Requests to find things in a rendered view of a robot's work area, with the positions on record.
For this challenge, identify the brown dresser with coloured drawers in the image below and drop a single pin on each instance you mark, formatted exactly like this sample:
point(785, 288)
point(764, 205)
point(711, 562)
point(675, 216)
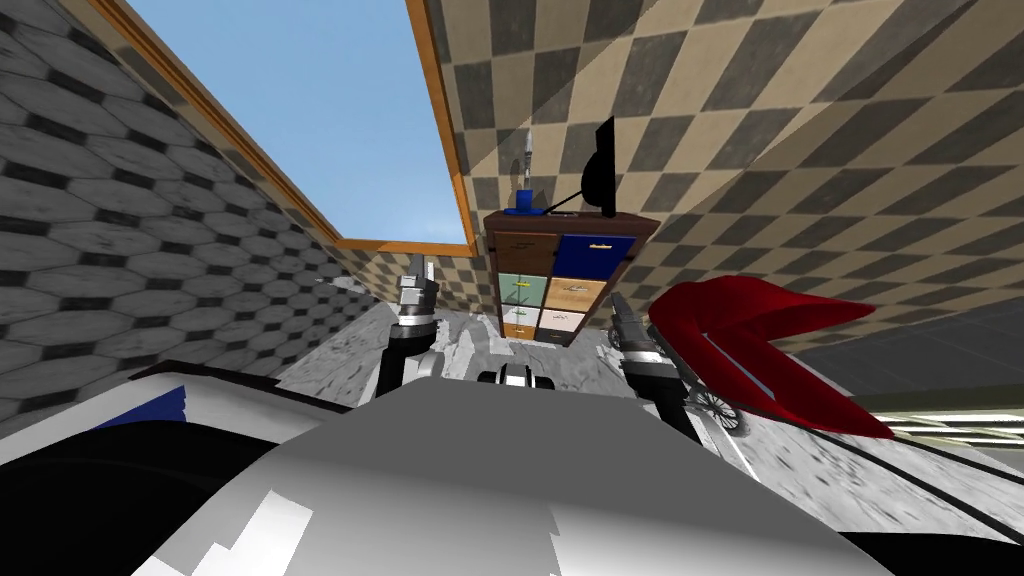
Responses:
point(592, 253)

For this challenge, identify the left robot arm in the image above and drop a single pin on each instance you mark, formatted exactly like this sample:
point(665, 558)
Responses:
point(404, 362)

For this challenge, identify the red curved chair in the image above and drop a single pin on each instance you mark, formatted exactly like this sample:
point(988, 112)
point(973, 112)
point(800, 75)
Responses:
point(720, 336)

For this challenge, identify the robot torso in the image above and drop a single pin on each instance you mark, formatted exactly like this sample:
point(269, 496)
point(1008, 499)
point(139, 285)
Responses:
point(480, 480)

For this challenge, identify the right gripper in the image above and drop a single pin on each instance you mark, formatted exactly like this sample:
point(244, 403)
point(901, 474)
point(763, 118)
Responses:
point(632, 330)

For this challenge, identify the orange framed window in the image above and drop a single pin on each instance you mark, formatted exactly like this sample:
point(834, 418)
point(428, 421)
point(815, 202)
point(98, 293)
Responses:
point(320, 120)

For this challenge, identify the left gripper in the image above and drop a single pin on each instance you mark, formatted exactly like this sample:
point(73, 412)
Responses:
point(417, 298)

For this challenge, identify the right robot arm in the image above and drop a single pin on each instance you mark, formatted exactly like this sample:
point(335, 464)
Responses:
point(677, 405)

